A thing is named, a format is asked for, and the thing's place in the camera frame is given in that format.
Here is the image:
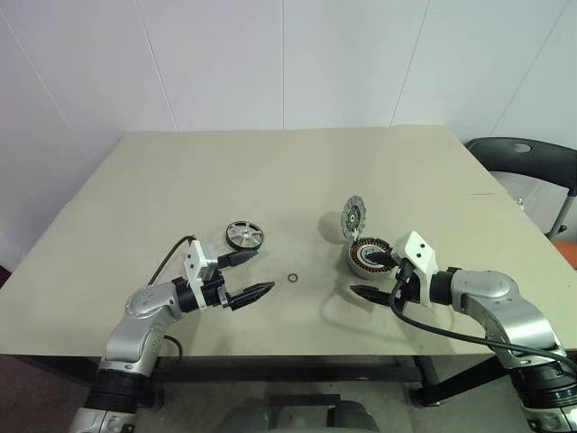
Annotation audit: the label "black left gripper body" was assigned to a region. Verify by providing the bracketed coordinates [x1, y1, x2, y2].
[200, 275, 234, 312]

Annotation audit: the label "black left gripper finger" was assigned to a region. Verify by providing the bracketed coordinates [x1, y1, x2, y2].
[229, 281, 277, 313]
[217, 253, 251, 268]

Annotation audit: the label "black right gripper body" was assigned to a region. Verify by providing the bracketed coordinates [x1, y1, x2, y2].
[387, 256, 419, 305]

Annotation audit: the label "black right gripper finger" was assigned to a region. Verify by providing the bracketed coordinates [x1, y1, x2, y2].
[365, 251, 399, 266]
[349, 283, 398, 308]

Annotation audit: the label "motor stator housing copper coils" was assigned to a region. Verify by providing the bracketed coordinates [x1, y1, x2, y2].
[345, 237, 400, 277]

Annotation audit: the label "silver spoked motor rotor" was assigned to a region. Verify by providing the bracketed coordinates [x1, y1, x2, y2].
[224, 220, 265, 251]

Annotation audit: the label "silver round motor cover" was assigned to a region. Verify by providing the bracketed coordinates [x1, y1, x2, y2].
[340, 194, 370, 241]

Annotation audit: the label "black tape strip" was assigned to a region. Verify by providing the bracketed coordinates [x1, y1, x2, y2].
[269, 393, 342, 410]

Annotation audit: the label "dark grey rounded shape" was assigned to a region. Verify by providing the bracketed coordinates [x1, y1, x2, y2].
[328, 399, 384, 433]

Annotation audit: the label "orange seat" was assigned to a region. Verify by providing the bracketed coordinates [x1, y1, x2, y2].
[553, 240, 577, 272]

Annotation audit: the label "black folding chair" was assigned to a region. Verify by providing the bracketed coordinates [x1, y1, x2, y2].
[463, 137, 577, 240]

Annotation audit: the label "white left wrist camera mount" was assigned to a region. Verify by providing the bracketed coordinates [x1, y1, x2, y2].
[182, 240, 226, 313]

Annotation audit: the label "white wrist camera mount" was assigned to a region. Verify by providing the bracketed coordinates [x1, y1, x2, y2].
[182, 240, 226, 313]
[392, 230, 437, 304]

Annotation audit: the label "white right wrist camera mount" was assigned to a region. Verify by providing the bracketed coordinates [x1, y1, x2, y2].
[392, 230, 437, 304]

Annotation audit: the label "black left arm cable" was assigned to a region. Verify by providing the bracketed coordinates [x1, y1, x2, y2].
[146, 234, 199, 360]

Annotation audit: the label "black metal table frame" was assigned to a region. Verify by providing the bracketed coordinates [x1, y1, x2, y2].
[8, 354, 510, 407]

